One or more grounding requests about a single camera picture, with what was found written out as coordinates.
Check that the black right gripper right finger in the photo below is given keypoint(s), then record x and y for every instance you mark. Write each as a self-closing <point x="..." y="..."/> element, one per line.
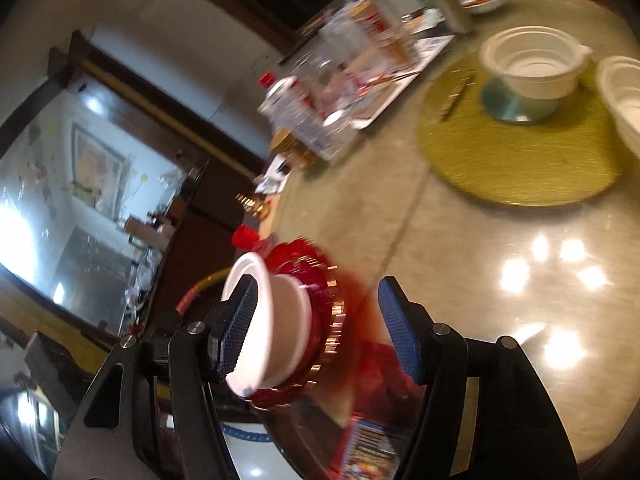
<point x="408" y="325"/>

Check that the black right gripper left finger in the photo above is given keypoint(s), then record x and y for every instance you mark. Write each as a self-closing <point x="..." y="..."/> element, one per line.
<point x="229" y="326"/>

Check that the large white plastic bowl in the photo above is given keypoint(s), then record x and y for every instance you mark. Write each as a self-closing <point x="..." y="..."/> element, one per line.
<point x="276" y="336"/>

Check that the beige ribbed plastic bowl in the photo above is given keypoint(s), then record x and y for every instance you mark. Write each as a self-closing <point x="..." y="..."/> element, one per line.
<point x="618" y="81"/>

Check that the hula hoop red yellow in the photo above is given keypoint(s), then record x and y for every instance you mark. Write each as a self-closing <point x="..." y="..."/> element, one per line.
<point x="203" y="284"/>

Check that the red plastic cup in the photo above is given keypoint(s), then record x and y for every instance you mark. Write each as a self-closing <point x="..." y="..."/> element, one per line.
<point x="245" y="239"/>

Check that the red gold-rimmed plate stack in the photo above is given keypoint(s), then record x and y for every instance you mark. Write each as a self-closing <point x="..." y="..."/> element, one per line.
<point x="309" y="264"/>

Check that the gold figurine ornament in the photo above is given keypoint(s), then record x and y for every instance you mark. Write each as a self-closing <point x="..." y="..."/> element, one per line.
<point x="257" y="207"/>

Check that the colourful printed box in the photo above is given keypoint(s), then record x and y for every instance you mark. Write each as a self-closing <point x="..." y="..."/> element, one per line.
<point x="371" y="451"/>

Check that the white liquor bottle red cap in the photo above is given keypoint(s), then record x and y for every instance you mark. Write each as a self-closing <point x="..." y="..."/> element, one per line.
<point x="278" y="93"/>

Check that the gold round placemat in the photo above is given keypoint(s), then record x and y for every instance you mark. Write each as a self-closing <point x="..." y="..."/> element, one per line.
<point x="573" y="155"/>

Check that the blue ceramic bowl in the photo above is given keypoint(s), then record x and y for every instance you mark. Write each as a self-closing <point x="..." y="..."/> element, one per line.
<point x="507" y="106"/>

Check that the gold chopstick rest stick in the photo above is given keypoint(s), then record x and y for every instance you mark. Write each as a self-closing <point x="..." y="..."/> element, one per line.
<point x="456" y="93"/>

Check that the white rectangular tray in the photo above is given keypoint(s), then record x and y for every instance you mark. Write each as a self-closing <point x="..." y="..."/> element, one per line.
<point x="373" y="104"/>

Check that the orange drink bottle in bag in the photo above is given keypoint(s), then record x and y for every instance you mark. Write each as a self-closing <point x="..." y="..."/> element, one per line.
<point x="385" y="32"/>

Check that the white handled plastic bowl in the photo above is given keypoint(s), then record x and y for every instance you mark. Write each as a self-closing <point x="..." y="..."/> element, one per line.
<point x="536" y="62"/>

